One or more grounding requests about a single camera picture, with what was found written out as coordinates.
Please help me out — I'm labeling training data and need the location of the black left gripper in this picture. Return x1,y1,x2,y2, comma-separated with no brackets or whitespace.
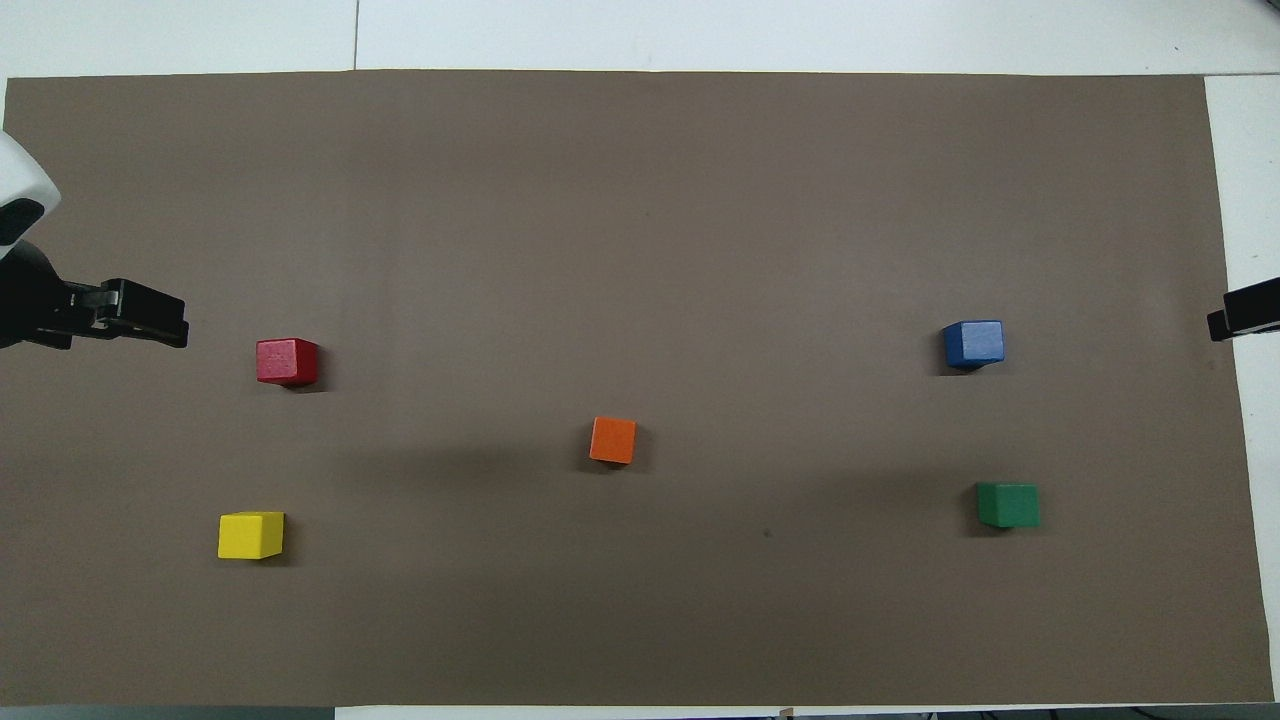
0,240,190,351

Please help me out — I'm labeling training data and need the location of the red wooden block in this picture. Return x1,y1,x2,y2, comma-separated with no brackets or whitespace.
255,338,321,388

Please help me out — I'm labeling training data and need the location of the blue wooden block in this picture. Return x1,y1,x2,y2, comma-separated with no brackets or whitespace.
942,320,1005,370

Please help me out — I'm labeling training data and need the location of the yellow wooden block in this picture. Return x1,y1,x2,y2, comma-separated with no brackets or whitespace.
217,511,286,561

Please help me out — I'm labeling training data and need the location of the green wooden block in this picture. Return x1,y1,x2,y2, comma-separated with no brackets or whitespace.
976,482,1041,529

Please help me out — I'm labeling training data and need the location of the orange wooden block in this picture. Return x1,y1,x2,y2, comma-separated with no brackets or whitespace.
589,416,638,467

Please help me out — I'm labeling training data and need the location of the brown paper mat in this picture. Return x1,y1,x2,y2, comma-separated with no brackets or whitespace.
0,69,1275,709

